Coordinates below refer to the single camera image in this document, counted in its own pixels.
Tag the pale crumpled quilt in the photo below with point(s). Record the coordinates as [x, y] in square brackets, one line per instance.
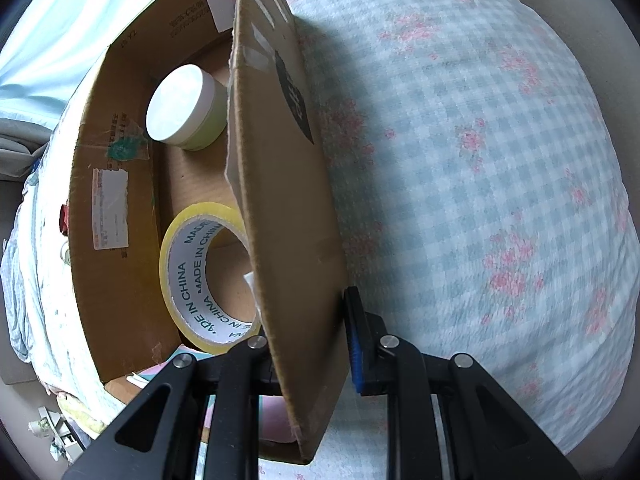
[40, 285]

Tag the checked floral bedsheet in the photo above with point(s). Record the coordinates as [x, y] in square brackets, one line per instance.
[475, 185]

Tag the light blue curtain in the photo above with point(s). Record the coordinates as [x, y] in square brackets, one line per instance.
[60, 35]

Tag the white-lidded round jar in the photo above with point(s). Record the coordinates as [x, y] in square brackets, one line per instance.
[175, 105]

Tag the pink teal striped paper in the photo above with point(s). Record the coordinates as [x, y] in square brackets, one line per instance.
[274, 420]

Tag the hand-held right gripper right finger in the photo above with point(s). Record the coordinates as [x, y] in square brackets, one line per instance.
[356, 355]

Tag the white plastic item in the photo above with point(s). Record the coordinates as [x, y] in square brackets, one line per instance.
[55, 430]

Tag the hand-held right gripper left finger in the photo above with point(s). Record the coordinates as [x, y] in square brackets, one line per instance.
[240, 367]

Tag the brown cardboard box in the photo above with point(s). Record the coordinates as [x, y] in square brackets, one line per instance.
[290, 210]

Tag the clear yellowish tape roll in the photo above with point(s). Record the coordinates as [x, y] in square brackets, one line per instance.
[172, 270]

